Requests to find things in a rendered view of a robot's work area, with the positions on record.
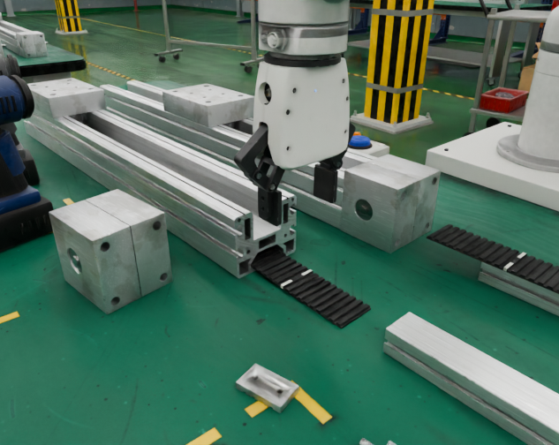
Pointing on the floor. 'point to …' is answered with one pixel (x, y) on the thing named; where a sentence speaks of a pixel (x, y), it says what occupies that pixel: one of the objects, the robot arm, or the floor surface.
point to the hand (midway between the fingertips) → (298, 199)
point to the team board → (211, 43)
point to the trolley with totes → (512, 102)
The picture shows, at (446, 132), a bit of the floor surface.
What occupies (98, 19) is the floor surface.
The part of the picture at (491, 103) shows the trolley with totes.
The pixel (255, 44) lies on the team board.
